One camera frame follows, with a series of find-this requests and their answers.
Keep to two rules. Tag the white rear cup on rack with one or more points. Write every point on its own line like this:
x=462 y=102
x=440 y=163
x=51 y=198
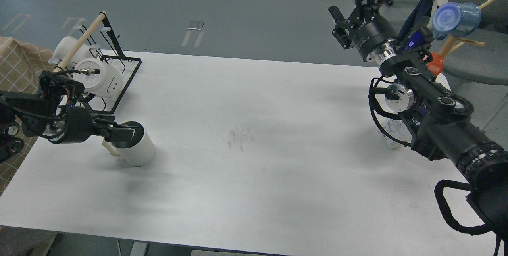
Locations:
x=64 y=47

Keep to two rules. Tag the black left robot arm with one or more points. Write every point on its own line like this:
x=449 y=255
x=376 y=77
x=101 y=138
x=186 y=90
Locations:
x=52 y=113

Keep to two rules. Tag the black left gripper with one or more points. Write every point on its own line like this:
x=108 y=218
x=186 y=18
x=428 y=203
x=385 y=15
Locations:
x=80 y=124

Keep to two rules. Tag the beige checkered cloth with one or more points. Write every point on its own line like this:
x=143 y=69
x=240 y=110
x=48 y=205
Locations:
x=21 y=64

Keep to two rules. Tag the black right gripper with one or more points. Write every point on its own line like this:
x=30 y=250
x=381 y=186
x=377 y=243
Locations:
x=365 y=29

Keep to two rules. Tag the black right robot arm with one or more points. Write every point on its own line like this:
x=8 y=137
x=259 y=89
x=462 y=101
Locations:
x=411 y=108

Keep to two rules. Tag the white ribbed mug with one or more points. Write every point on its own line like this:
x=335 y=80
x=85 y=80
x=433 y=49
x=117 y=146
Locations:
x=137 y=151

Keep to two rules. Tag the white cup on rack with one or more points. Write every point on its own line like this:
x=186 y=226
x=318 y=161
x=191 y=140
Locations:
x=64 y=47
x=107 y=83

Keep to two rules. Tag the wooden rod on rack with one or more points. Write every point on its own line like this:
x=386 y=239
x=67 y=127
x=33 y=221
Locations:
x=90 y=30

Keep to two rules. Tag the orange plastic cup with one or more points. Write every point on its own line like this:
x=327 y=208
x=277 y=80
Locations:
x=434 y=63

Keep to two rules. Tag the blue white milk carton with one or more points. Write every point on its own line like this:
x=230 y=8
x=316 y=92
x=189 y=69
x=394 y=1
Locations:
x=398 y=130

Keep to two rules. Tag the blue plastic cup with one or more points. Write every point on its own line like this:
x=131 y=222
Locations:
x=455 y=19

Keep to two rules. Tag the black wire cup rack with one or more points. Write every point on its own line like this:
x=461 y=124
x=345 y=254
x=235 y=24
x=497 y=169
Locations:
x=109 y=51

